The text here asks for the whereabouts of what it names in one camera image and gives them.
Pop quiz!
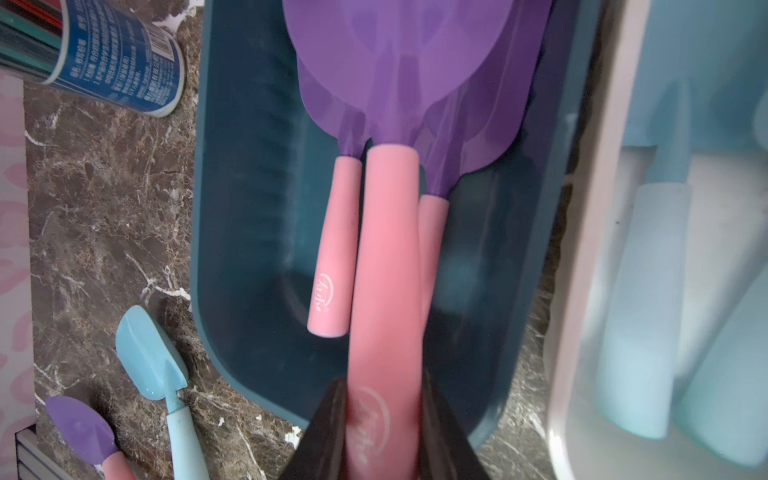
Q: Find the round purple shovel pink handle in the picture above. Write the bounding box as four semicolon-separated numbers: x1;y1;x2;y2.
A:
45;396;136;480

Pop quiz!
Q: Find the white storage box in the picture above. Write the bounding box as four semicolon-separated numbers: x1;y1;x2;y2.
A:
544;1;767;479

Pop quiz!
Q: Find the dark teal storage box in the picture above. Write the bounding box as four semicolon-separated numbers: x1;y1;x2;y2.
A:
191;1;601;447

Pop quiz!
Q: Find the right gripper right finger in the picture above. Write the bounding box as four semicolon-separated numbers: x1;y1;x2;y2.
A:
418;369;489;480

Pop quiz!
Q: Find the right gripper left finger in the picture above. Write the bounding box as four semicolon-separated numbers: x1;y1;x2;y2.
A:
279;377;347;480

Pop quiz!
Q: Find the blue lid pen tube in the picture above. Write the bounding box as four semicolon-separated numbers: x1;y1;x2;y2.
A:
1;0;186;118

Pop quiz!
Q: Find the square purple shovel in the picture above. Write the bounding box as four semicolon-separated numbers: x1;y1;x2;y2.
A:
283;1;512;479

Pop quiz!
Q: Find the blue shovel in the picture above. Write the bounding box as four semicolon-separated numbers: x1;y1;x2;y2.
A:
593;0;768;441
115;305;210;479
671;80;767;469

